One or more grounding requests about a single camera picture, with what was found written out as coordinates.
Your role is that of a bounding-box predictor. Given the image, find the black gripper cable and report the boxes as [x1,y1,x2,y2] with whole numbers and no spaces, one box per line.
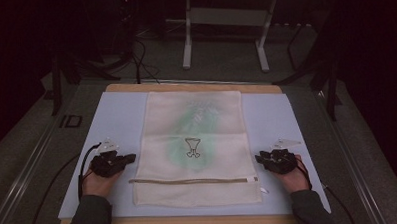
[23,141,105,224]
[295,154,357,224]

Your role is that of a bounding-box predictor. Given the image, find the black floor cables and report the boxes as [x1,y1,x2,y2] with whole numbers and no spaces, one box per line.
[129,34,162,86]

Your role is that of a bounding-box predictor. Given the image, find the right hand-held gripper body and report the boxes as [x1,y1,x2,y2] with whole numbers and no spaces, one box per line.
[258,136,304,176]

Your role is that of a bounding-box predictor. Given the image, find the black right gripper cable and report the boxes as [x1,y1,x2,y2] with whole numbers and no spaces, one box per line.
[295,154,357,224]

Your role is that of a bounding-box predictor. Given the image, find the black metal stand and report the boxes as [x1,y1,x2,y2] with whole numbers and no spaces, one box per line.
[48,44,125,117]
[271,18,343,124]

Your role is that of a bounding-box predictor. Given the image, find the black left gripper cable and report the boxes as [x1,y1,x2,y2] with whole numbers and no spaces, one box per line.
[23,141,105,224]

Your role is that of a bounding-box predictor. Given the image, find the small black floor bracket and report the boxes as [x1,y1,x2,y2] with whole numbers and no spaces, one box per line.
[57,113,84,130]

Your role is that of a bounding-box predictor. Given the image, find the cream mesh laundry bag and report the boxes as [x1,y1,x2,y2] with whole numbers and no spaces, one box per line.
[125,87,270,209]

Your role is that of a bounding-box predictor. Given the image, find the metal floor rail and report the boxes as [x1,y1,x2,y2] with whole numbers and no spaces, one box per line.
[0,105,78,224]
[314,85,390,224]

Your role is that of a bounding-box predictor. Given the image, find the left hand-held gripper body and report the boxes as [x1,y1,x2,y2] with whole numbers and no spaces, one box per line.
[88,137,127,179]

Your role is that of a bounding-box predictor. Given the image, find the white metal stand frame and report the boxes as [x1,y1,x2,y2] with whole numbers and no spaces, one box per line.
[180,0,282,76]

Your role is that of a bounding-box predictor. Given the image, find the light blue table mat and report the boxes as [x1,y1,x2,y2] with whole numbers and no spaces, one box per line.
[53,83,332,224]

